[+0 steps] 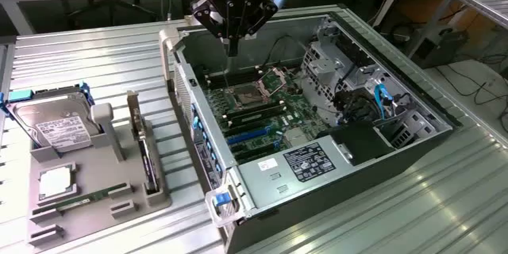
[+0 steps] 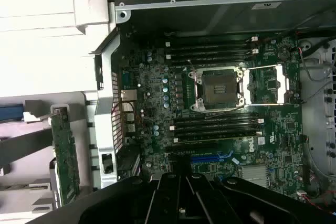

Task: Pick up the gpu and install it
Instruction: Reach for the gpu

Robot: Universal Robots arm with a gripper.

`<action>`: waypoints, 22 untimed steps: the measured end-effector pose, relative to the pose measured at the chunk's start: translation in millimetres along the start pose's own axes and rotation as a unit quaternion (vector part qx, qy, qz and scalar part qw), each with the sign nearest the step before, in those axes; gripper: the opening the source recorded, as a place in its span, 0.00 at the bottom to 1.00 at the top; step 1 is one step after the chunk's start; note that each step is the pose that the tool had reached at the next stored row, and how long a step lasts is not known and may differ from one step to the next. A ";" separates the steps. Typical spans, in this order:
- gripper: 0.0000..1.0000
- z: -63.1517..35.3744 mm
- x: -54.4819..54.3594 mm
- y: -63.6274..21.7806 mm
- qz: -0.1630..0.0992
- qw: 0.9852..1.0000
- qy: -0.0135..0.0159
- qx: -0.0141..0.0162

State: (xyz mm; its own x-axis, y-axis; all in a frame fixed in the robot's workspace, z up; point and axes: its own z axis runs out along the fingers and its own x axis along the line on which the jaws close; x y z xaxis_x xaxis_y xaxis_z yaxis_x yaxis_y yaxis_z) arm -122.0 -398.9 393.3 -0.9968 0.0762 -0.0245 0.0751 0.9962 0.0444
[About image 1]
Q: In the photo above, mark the black GPU card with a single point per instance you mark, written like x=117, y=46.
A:
x=145, y=147

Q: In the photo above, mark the metal socket cover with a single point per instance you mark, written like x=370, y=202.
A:
x=274, y=78

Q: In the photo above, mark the black chair base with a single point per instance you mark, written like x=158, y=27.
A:
x=111, y=7

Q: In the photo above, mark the silver disk bay cage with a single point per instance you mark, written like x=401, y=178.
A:
x=326, y=69

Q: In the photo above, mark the CPU socket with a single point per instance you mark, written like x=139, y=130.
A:
x=249, y=96

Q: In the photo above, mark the black installed RAM stick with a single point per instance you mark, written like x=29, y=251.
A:
x=254, y=112

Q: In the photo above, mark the blue expansion slot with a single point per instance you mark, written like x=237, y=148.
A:
x=249, y=135

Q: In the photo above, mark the black box on floor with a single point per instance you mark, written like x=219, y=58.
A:
x=441, y=47

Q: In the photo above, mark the silver hard disk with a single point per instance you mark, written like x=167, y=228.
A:
x=55, y=120

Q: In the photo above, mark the grey power supply unit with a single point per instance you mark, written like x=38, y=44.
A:
x=294, y=170

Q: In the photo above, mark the hard disk drive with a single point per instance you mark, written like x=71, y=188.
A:
x=21, y=95

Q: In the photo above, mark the grey parts rack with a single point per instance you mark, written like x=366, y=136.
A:
x=99, y=176

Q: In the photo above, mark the blue case latch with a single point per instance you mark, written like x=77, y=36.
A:
x=222, y=199

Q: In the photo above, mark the open grey PC case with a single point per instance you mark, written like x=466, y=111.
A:
x=358, y=188

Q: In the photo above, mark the silver CPU chip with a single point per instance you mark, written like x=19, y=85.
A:
x=57, y=183

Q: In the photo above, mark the green RAM stick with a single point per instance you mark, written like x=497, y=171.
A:
x=83, y=199

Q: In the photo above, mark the black plastic fan duct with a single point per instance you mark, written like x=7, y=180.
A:
x=359, y=144

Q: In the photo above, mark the metal slat frame table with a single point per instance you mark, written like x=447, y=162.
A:
x=481, y=1

